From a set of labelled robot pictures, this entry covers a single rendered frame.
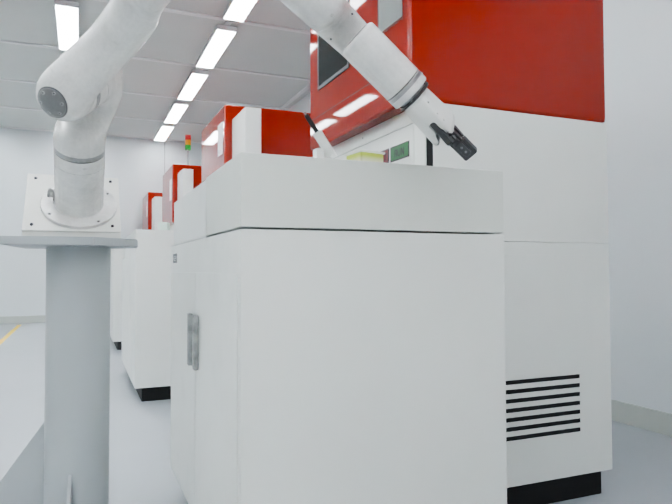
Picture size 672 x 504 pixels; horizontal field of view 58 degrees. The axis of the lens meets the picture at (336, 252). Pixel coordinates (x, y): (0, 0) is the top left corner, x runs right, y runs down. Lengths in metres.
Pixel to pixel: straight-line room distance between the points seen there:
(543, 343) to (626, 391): 1.29
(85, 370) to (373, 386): 0.78
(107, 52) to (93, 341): 0.73
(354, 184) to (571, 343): 1.06
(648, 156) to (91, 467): 2.59
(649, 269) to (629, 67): 0.96
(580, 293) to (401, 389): 0.93
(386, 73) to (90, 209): 0.89
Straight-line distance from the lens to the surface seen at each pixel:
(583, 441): 2.17
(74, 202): 1.69
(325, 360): 1.25
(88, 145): 1.59
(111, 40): 1.41
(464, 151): 1.28
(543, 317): 2.00
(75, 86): 1.46
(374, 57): 1.21
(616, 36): 3.41
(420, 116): 1.22
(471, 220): 1.41
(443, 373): 1.38
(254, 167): 1.20
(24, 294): 9.64
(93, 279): 1.70
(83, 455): 1.75
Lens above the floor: 0.74
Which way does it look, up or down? 2 degrees up
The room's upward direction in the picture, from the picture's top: straight up
